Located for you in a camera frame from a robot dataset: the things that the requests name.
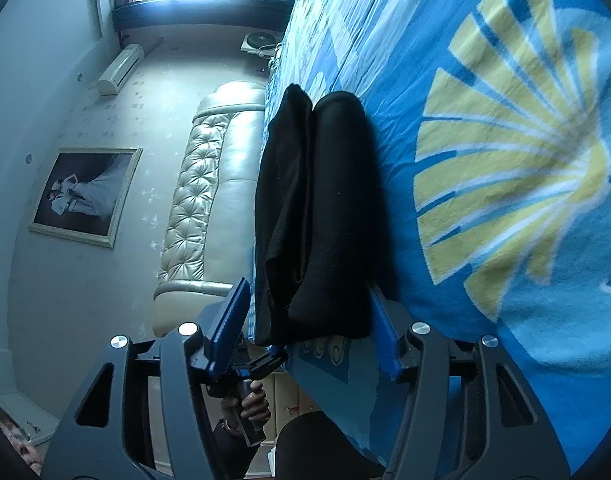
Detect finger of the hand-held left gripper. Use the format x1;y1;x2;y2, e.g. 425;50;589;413
238;345;290;381

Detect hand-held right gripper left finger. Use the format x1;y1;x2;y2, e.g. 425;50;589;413
40;276;251;480

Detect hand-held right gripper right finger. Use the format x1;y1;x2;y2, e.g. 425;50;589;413
368;282;571;480

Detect black pants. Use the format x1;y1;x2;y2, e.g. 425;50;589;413
253;82;386;348

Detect person's left forearm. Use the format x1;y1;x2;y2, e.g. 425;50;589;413
210;420;262;480

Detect person's left hand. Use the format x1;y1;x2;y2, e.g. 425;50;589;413
222;381;272;429

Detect light wooden nightstand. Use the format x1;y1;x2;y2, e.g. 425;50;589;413
263;367;331;448

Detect person's leg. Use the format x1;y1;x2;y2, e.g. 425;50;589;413
276;410;386;480

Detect beige tufted headboard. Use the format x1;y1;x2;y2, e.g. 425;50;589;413
150;80;269;339

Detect white air conditioner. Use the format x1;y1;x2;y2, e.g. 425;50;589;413
96;44;145;97

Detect white round fan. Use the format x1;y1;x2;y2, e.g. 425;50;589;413
240;31;282;55

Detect dark window sill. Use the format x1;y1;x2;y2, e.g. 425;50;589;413
112;0;296;28

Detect blue printed blanket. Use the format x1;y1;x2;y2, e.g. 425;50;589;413
250;0;611;480

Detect framed wall photo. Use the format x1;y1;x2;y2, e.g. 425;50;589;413
28;146;144;249

